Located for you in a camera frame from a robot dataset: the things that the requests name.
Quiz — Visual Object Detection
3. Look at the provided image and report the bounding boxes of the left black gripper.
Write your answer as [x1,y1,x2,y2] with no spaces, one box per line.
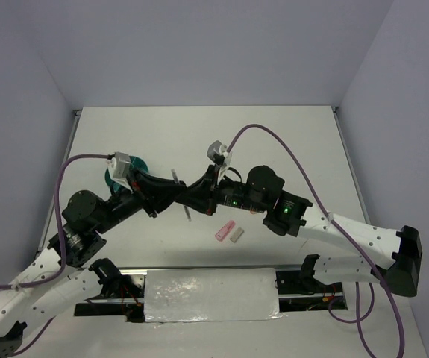
[95,166,188,233]

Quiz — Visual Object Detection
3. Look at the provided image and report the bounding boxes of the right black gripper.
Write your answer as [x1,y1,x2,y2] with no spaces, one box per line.
[178,163,266,215]

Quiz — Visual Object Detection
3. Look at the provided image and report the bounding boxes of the grey slim pen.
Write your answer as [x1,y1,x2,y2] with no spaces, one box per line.
[171,168,192,222]

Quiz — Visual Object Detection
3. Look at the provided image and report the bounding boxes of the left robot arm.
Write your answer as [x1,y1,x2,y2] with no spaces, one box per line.
[0,170,187,357]

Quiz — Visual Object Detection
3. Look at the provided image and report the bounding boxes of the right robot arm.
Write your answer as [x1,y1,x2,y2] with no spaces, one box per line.
[176,166,422,298]

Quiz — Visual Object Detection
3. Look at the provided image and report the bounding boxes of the teal round divided organizer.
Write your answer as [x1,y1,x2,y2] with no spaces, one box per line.
[104,155,149,195]

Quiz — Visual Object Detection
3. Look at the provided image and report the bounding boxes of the pink correction tape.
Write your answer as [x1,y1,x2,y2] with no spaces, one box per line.
[215,220,236,242]

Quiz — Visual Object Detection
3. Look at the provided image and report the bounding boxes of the grey beige eraser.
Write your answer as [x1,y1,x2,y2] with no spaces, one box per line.
[229,227,244,243]

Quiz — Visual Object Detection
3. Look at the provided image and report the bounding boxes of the silver foil sheet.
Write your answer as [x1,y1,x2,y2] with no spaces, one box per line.
[144,268,281,323]

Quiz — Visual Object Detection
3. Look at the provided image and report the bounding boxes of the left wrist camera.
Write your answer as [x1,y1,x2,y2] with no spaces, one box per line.
[107,152,131,189]

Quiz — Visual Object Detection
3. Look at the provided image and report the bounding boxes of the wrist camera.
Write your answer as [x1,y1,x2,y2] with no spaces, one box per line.
[107,152,131,189]
[207,140,232,183]

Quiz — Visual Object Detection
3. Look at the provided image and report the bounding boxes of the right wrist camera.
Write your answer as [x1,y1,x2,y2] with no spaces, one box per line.
[207,140,232,183]

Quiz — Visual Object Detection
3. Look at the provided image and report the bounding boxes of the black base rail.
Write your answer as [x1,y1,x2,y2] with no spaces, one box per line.
[74,268,347,323]

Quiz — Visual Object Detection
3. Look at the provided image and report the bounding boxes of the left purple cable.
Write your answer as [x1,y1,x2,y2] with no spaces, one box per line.
[0,152,116,355]

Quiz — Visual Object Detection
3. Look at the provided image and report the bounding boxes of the purple cable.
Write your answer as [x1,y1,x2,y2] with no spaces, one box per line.
[227,125,405,358]
[0,152,116,355]

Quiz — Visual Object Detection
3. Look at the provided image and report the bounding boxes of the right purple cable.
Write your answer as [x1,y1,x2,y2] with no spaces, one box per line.
[227,125,405,358]

